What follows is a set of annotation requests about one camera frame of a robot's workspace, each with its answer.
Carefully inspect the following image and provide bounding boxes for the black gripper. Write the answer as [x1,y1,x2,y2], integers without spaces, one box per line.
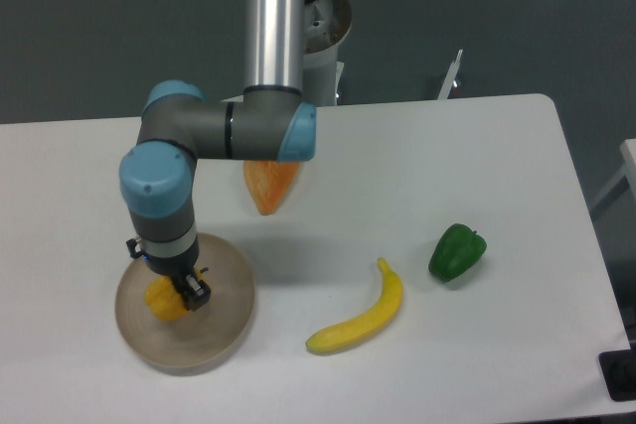
[126,236,210,310]

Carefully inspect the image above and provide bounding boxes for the yellow toy pepper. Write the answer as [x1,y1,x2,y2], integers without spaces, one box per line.
[144,275,191,322]

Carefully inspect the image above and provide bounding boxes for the green toy pepper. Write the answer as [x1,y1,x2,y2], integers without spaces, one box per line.
[428,223,487,283]

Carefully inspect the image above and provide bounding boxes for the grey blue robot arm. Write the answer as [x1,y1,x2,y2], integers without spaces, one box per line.
[119,0,317,311]

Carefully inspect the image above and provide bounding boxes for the beige round plate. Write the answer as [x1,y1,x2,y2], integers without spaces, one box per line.
[114,233,255,375]

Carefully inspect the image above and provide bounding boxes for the yellow toy banana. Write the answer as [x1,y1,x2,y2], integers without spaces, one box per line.
[305,257,403,355]

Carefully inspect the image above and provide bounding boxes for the black box at table edge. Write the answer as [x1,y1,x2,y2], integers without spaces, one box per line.
[598,349,635,402]

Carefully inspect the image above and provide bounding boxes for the white furniture at right edge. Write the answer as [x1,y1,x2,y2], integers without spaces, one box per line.
[588,138,635,221]

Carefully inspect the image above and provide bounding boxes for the white metal frame leg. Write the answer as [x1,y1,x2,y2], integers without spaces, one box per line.
[436,49,463,100]

